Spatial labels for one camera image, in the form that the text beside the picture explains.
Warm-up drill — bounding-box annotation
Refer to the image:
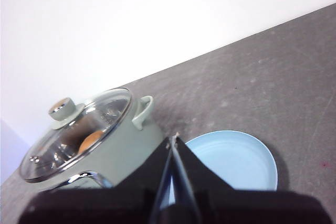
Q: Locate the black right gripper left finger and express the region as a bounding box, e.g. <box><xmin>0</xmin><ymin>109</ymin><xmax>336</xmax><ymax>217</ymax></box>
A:
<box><xmin>112</xmin><ymin>136</ymin><xmax>176</xmax><ymax>224</ymax></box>

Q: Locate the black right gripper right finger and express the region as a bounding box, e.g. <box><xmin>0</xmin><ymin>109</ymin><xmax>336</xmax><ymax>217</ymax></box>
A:
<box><xmin>172</xmin><ymin>135</ymin><xmax>235</xmax><ymax>224</ymax></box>

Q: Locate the brown potato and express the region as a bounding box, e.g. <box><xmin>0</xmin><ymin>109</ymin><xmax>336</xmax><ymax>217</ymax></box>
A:
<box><xmin>78</xmin><ymin>130</ymin><xmax>104</xmax><ymax>154</ymax></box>

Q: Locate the glass lid with green knob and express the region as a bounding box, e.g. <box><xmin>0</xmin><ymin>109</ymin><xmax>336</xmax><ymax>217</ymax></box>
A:
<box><xmin>19</xmin><ymin>88</ymin><xmax>132</xmax><ymax>184</ymax></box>

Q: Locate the pale green electric steamer pot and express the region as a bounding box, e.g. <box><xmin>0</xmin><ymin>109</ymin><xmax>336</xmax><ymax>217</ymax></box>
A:
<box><xmin>48</xmin><ymin>94</ymin><xmax>171</xmax><ymax>190</ymax></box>

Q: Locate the blue round plate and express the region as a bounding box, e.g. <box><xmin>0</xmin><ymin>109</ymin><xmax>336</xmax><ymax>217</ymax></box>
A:
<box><xmin>161</xmin><ymin>129</ymin><xmax>278</xmax><ymax>206</ymax></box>

